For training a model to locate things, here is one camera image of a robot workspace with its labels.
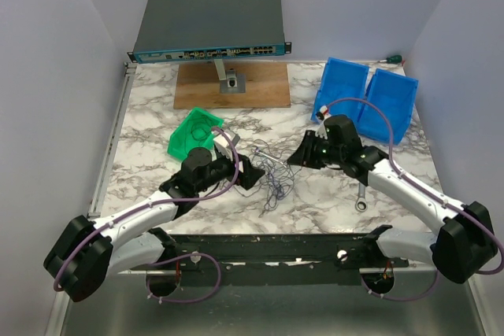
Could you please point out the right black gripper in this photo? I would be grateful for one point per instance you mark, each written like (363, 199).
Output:
(304, 154)

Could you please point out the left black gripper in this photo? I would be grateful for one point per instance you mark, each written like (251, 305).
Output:
(250, 175)

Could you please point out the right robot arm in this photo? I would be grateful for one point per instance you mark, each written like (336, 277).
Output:
(459, 238)

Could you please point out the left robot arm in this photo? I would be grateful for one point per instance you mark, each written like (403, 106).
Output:
(89, 250)

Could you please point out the small open-end chrome wrench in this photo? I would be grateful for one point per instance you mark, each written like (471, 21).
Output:
(262, 153)

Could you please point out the green storage bin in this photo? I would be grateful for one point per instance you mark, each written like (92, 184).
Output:
(194, 131)

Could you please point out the long ratchet chrome wrench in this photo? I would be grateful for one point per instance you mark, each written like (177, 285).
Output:
(361, 204)

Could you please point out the blue storage bin left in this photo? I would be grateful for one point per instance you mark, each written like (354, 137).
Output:
(340, 79)

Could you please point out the blue storage bin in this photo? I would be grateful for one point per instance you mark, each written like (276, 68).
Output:
(394, 95)
(340, 79)

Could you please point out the wooden base board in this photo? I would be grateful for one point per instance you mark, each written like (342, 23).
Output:
(266, 86)

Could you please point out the blue storage bin right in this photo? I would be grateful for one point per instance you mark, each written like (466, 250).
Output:
(394, 95)

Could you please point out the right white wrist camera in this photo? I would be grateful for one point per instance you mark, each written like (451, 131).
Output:
(322, 115)

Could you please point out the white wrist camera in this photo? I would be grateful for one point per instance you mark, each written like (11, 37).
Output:
(322, 115)
(224, 142)

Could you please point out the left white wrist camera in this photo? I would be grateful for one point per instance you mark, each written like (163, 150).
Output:
(224, 142)

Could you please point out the black mounting base rail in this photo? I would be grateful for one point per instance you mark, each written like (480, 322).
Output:
(198, 260)

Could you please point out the grey metal stand bracket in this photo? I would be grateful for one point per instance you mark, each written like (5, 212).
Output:
(231, 82)

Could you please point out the green handled screwdriver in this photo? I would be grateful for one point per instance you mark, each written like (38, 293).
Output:
(392, 60)

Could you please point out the grey network switch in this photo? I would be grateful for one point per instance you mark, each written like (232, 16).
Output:
(191, 30)

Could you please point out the aluminium frame rail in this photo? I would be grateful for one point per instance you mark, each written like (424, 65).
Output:
(61, 300)

